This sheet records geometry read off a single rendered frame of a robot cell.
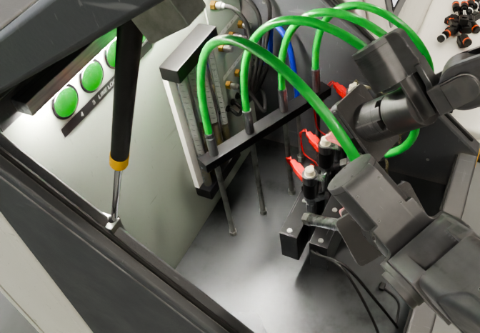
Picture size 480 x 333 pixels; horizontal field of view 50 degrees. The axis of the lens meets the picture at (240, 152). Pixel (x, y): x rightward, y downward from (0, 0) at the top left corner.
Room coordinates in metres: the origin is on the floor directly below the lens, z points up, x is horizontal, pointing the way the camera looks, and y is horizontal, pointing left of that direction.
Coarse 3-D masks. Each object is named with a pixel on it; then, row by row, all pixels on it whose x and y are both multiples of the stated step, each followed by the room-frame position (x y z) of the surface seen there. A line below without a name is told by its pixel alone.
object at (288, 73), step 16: (208, 48) 0.64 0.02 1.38; (256, 48) 0.55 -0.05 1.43; (272, 64) 0.53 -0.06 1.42; (288, 80) 0.50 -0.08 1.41; (304, 96) 0.48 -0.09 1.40; (208, 112) 0.70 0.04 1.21; (320, 112) 0.46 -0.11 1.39; (208, 128) 0.70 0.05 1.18; (336, 128) 0.44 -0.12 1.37; (352, 144) 0.43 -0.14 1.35; (352, 160) 0.41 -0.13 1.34
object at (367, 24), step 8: (328, 8) 0.74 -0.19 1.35; (312, 16) 0.75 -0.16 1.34; (320, 16) 0.74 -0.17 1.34; (336, 16) 0.72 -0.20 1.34; (344, 16) 0.72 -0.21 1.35; (352, 16) 0.71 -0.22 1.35; (360, 16) 0.71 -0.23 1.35; (360, 24) 0.70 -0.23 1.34; (368, 24) 0.69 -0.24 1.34; (288, 32) 0.77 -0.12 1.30; (376, 32) 0.68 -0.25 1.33; (384, 32) 0.68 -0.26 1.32; (288, 40) 0.78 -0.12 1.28; (280, 48) 0.79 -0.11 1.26; (280, 56) 0.78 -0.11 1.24; (280, 80) 0.79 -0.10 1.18; (280, 88) 0.79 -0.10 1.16; (280, 96) 0.79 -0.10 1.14; (280, 104) 0.79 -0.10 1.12
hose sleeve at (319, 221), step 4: (312, 216) 0.48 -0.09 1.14; (316, 216) 0.48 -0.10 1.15; (320, 216) 0.48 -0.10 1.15; (308, 220) 0.48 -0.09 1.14; (312, 220) 0.48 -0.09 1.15; (316, 220) 0.47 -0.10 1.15; (320, 220) 0.46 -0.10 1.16; (324, 220) 0.46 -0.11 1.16; (328, 220) 0.45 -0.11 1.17; (332, 220) 0.45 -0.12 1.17; (312, 224) 0.47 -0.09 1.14; (316, 224) 0.47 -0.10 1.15; (320, 224) 0.46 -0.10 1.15; (324, 224) 0.45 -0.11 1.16; (328, 224) 0.45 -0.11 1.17; (332, 224) 0.44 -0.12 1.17; (328, 228) 0.45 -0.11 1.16; (332, 228) 0.44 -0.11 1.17
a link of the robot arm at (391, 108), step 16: (416, 80) 0.48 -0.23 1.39; (384, 96) 0.50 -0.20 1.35; (400, 96) 0.47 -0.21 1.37; (416, 96) 0.47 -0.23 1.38; (384, 112) 0.48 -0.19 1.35; (400, 112) 0.46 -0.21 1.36; (416, 112) 0.45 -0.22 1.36; (432, 112) 0.45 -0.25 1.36; (400, 128) 0.46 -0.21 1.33; (416, 128) 0.45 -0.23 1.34
